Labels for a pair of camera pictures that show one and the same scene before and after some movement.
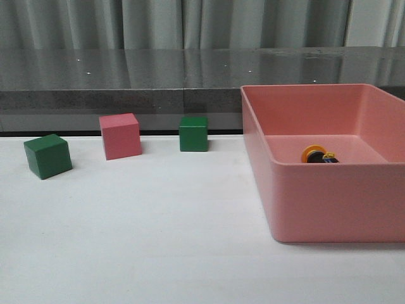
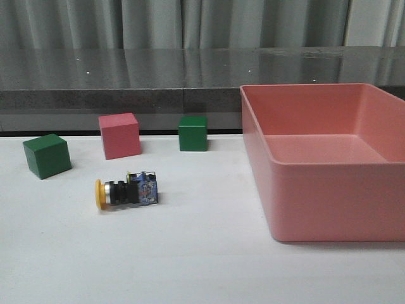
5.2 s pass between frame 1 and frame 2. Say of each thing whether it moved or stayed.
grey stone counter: stayed
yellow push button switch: moved
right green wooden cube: stayed
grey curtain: stayed
